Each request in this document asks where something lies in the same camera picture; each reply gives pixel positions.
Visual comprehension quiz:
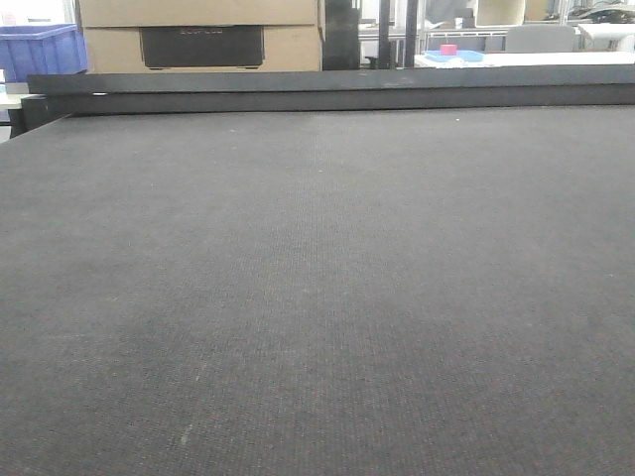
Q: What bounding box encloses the blue plastic crate background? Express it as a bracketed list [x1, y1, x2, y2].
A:
[1, 24, 88, 83]

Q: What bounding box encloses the black panel behind boxes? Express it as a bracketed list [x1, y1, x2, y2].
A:
[322, 0, 360, 70]

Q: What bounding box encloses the black conveyor belt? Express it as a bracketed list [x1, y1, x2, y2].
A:
[1, 106, 634, 475]

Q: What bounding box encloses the white background table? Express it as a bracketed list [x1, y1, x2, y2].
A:
[415, 52, 634, 68]

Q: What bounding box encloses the black vertical post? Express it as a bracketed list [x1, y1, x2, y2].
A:
[404, 0, 419, 68]

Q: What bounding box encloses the black conveyor side rail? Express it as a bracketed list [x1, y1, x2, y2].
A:
[27, 64, 634, 115]

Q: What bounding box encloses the upper cardboard box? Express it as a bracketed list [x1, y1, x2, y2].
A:
[79, 0, 325, 28]

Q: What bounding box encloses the blue shallow tray background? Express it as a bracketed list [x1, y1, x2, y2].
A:
[424, 50, 484, 63]

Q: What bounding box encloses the lower cardboard box black window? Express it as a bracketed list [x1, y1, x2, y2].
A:
[83, 26, 322, 73]

